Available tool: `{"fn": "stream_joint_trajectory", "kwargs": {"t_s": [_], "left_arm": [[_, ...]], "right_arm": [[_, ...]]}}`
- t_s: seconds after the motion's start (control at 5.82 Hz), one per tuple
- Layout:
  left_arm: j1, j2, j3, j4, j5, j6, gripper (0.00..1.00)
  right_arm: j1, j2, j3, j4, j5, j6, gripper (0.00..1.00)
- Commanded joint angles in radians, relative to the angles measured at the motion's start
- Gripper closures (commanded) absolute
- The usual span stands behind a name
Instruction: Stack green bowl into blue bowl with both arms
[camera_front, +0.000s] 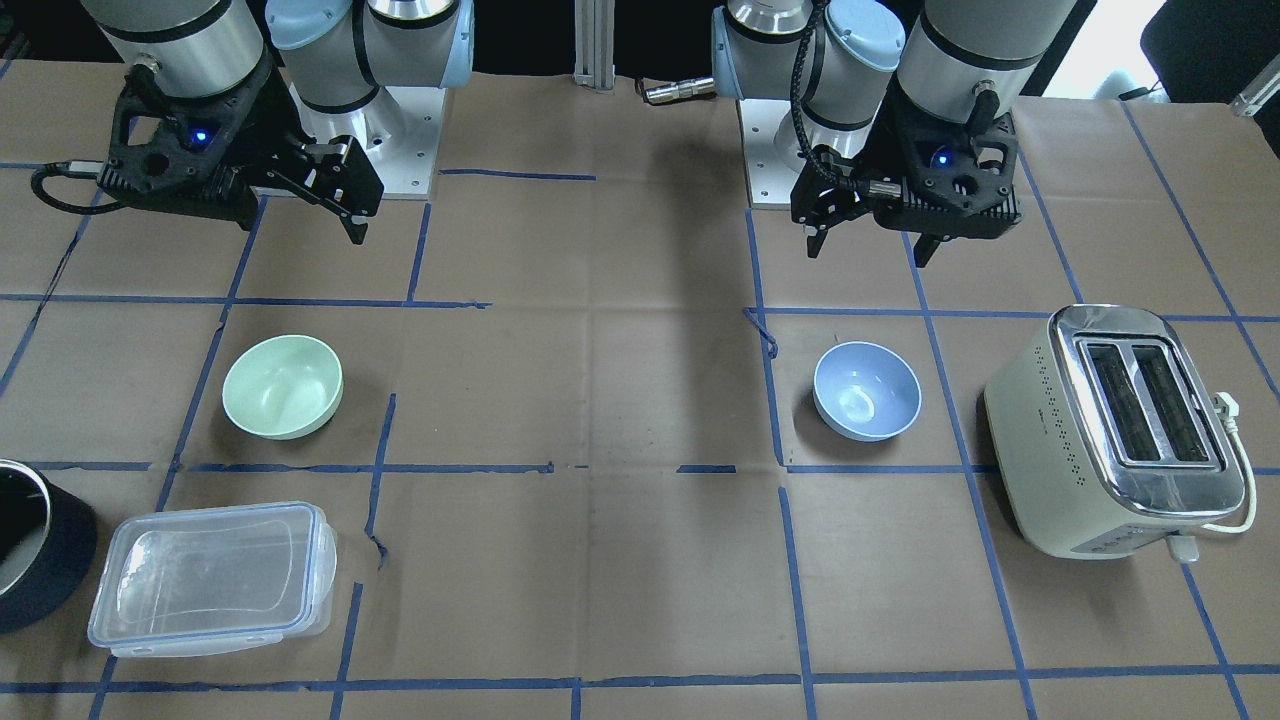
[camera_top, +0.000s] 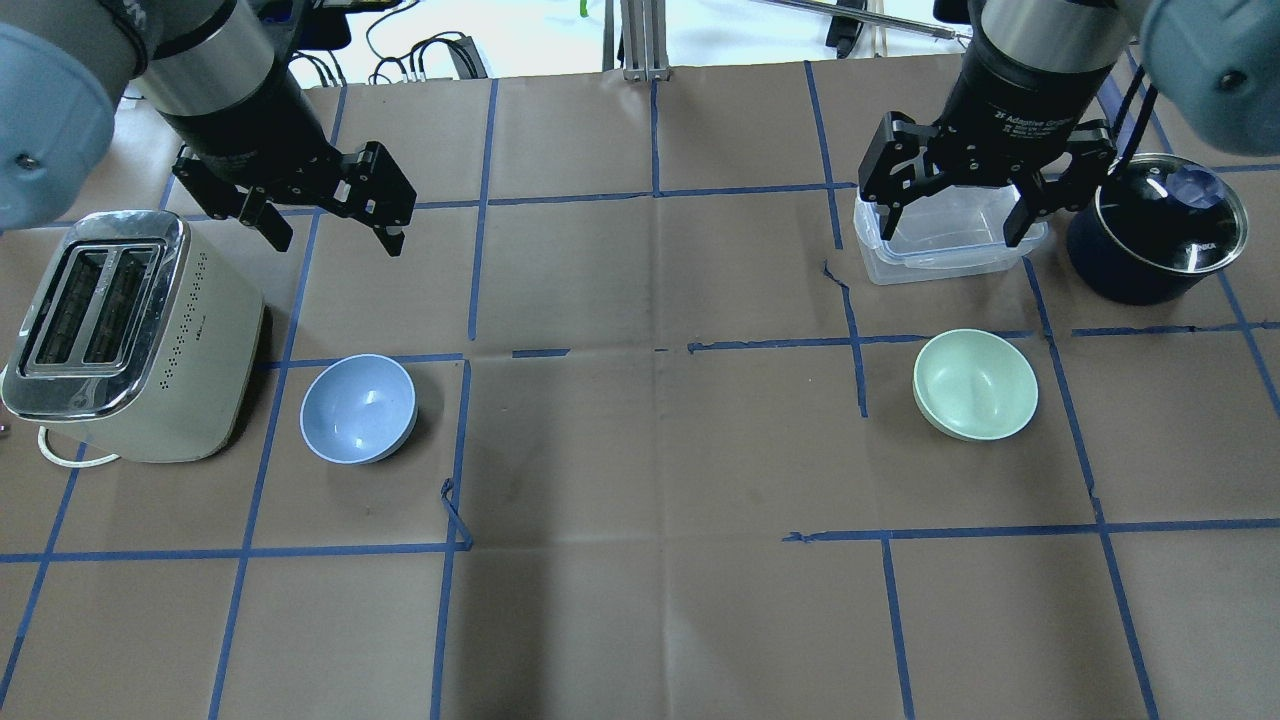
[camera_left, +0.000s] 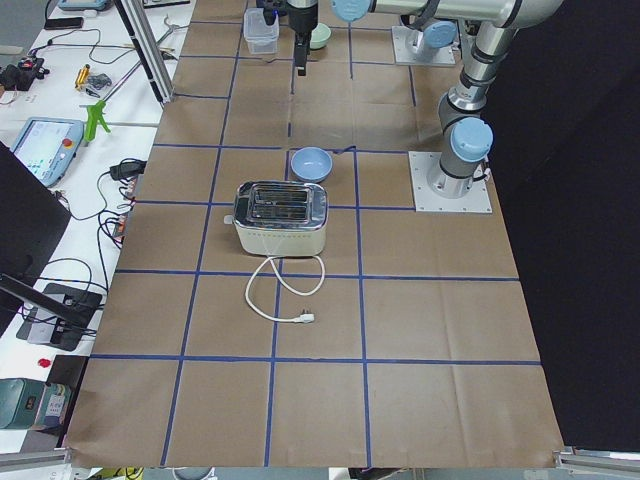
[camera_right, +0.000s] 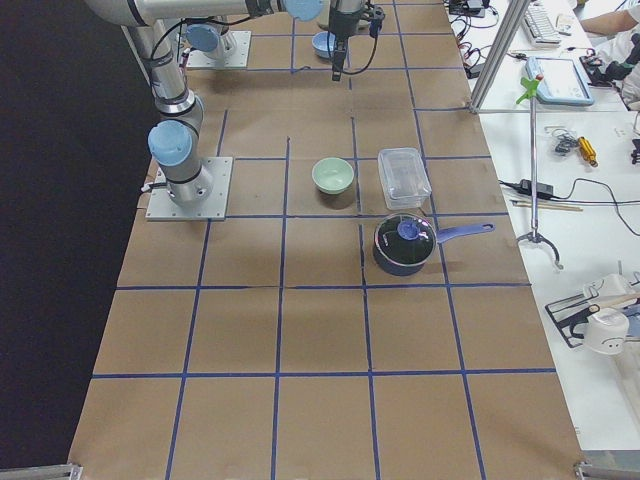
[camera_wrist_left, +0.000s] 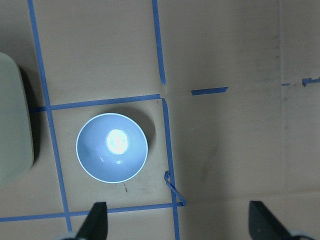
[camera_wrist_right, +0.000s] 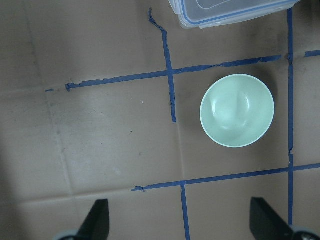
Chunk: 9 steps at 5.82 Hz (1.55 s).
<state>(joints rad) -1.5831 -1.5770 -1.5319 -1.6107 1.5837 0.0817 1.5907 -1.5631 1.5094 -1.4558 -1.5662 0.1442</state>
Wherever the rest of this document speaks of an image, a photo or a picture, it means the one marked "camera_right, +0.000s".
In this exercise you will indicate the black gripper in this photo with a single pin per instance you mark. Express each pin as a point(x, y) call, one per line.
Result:
point(343, 23)

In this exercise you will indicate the blue bowl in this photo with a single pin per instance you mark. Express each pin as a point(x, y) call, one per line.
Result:
point(323, 43)

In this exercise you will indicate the green bowl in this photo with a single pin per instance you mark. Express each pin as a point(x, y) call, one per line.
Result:
point(332, 175)

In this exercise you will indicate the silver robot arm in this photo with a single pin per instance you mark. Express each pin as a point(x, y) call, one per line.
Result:
point(173, 142)
point(301, 10)

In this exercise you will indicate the clear plastic food container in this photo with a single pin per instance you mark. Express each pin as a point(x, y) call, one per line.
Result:
point(403, 178)

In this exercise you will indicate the metal reacher grabber tool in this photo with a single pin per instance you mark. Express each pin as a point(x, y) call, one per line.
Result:
point(534, 236)

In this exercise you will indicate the blue pot with glass lid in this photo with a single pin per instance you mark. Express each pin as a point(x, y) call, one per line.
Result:
point(402, 243)

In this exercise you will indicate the white keyboard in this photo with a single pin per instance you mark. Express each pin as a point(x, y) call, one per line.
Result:
point(538, 27)

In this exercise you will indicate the blue teach pendant tablet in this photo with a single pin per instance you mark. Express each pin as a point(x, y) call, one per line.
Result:
point(562, 82)

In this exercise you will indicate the wooden chopsticks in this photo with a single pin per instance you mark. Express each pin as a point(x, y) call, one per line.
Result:
point(545, 206)

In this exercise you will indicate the black power adapter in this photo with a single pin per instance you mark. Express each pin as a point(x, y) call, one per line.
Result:
point(540, 190)

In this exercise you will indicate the white cup with face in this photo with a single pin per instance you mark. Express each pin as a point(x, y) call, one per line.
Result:
point(606, 331)

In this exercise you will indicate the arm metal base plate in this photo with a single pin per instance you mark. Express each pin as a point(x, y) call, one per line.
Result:
point(204, 198)
point(222, 50)

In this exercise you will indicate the aluminium frame post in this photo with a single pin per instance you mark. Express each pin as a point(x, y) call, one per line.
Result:
point(505, 34)

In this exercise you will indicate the yellow handled tool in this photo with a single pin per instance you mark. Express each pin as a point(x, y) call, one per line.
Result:
point(587, 151)

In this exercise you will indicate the black wire rack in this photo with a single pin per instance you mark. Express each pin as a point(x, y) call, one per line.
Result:
point(570, 316)

